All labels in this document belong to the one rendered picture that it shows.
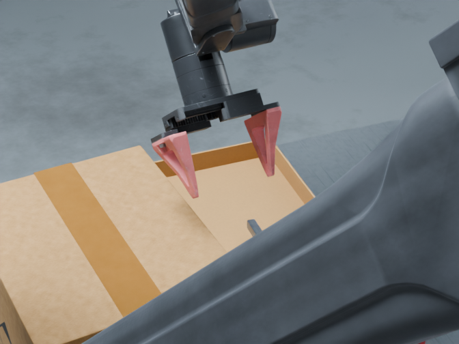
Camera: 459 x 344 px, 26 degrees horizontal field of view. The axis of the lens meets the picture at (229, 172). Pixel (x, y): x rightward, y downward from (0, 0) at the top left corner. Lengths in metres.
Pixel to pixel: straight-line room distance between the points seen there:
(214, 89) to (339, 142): 0.75
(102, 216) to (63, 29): 2.98
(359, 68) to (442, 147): 3.57
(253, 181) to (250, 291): 1.43
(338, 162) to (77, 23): 2.51
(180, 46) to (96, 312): 0.31
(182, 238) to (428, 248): 0.90
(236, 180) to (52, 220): 0.60
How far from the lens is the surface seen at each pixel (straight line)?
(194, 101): 1.12
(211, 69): 1.12
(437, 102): 0.25
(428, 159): 0.25
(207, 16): 1.02
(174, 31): 1.13
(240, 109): 1.11
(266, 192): 1.69
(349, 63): 3.84
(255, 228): 1.41
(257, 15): 1.14
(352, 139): 1.85
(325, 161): 1.78
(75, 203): 1.20
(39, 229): 1.17
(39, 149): 3.37
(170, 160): 1.13
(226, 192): 1.69
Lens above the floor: 1.83
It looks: 35 degrees down
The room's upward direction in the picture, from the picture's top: straight up
